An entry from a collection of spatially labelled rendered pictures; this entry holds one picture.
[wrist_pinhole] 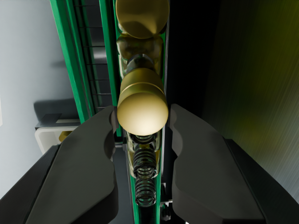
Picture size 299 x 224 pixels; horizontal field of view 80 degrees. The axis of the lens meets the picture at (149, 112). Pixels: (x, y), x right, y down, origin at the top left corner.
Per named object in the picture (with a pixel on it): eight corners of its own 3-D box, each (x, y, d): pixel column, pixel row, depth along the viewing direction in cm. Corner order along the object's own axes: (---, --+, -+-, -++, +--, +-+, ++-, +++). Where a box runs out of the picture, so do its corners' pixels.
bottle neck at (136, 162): (154, 153, 27) (157, 180, 23) (134, 154, 27) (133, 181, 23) (154, 137, 25) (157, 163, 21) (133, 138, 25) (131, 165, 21)
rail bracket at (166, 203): (176, 182, 64) (184, 221, 53) (157, 183, 64) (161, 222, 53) (177, 175, 62) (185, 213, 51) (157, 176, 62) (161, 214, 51)
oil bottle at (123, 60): (153, 50, 40) (165, 90, 22) (127, 50, 40) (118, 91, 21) (153, 22, 37) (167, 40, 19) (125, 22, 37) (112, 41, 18)
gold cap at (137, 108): (162, 106, 16) (169, 136, 12) (122, 106, 16) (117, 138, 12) (163, 67, 14) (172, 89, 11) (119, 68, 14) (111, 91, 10)
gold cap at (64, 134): (64, 135, 64) (59, 143, 61) (61, 127, 63) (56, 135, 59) (74, 134, 64) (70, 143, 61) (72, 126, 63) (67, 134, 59)
